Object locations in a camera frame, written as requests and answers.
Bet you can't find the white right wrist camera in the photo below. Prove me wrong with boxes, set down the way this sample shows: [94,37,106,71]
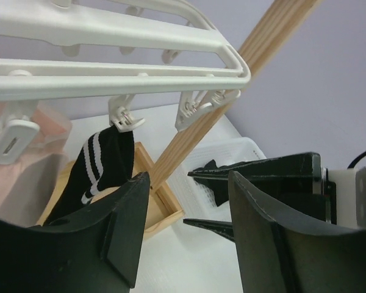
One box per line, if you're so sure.
[329,167,366,229]

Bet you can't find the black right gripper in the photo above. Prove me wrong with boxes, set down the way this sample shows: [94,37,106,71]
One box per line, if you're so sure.
[187,152,337,224]

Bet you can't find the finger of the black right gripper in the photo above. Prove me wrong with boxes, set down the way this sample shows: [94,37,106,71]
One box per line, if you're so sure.
[183,219,235,242]

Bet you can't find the white plastic basket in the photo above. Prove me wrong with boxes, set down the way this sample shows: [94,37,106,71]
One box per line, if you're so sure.
[168,137,266,222]

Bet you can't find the wooden drying rack frame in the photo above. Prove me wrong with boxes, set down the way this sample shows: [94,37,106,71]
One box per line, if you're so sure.
[133,0,320,239]

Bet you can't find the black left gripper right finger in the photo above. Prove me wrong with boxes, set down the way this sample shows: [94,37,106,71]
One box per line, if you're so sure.
[228,172,366,292]

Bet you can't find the white plastic clip hanger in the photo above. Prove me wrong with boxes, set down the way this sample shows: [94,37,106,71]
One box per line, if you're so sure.
[0,1,251,165]

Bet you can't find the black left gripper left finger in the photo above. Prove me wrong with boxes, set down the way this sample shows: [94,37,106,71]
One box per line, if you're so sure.
[0,172,150,292]

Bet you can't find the pink sock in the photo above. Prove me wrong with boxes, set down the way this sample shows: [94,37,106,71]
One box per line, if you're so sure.
[0,103,72,227]

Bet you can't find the black striped sock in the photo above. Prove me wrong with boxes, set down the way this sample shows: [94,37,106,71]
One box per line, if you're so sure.
[44,126,135,225]

